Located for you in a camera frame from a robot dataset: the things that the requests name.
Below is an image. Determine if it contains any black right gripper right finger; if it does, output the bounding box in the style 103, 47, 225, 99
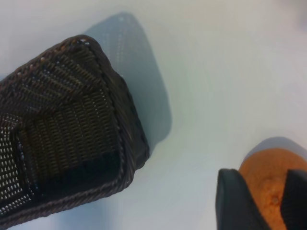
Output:
280, 169, 307, 230

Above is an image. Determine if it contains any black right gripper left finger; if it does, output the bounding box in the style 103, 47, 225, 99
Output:
215, 168, 273, 230

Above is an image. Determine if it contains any orange plush fruit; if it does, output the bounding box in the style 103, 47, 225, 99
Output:
238, 148, 307, 230

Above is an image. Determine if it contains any dark brown wicker basket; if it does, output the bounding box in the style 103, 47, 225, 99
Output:
0, 34, 151, 230

